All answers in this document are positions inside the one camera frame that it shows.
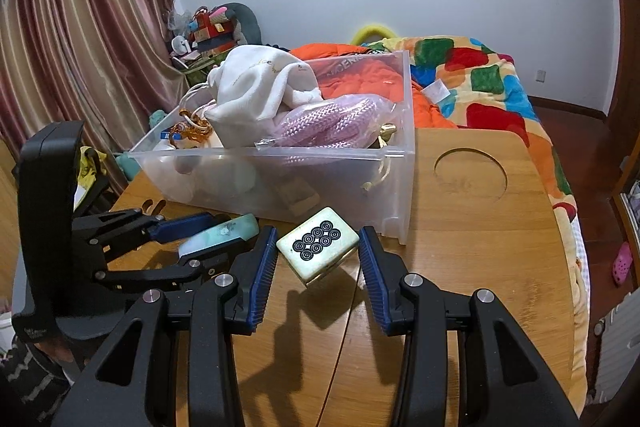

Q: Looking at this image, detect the striped pink curtain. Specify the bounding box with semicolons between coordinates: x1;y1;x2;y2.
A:
0;0;193;158

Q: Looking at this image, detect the clear plastic storage box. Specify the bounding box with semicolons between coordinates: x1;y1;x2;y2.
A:
127;49;417;245

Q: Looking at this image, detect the pink knit pouch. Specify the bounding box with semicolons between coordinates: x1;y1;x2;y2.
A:
260;93;401;165

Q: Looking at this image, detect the yellow ring cushion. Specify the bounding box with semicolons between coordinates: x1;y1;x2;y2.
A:
350;23;398;45

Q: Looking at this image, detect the grey plush cushion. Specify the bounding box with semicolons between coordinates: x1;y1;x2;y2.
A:
220;2;263;45

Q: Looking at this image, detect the orange jacket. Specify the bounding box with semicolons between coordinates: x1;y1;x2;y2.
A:
287;42;458;130

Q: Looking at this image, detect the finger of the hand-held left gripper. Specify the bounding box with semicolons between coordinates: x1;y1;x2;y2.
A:
74;208;229;259
94;251;237;294

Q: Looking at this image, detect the white radiator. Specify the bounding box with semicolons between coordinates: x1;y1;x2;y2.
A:
595;292;640;403

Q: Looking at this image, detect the wooden desk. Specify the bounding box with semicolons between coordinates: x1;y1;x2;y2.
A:
107;127;589;427

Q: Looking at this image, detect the amber hair clip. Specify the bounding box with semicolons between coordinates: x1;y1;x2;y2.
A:
167;107;216;148

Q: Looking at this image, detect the pile of toys and boxes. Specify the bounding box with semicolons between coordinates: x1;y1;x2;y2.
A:
170;4;241;72

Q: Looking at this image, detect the person's left forearm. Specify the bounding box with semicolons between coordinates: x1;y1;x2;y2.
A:
0;337;76;427

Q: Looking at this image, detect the yellow cloth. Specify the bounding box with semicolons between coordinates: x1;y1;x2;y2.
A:
80;146;108;185

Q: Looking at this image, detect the pink shoe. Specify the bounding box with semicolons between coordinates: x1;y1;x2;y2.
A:
612;242;634;285

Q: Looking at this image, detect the teal plush toy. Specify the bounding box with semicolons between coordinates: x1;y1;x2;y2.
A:
114;109;171;182

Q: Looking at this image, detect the white drawstring pouch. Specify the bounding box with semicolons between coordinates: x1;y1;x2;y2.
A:
180;44;325;148

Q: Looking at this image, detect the white green mahjong tile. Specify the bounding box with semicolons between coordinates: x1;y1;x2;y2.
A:
276;207;362;290

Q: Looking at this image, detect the colourful patchwork blanket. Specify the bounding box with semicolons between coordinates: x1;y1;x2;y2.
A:
382;36;594;408

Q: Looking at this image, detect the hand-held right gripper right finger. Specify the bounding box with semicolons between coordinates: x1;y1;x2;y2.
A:
357;226;581;427

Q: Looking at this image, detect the cream block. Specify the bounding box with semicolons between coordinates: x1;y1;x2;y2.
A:
280;179;321;212

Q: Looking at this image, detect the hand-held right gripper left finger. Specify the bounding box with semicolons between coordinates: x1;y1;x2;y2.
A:
50;226;279;427

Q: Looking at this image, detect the pale green jade block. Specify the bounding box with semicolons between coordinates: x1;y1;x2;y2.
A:
178;214;260;260

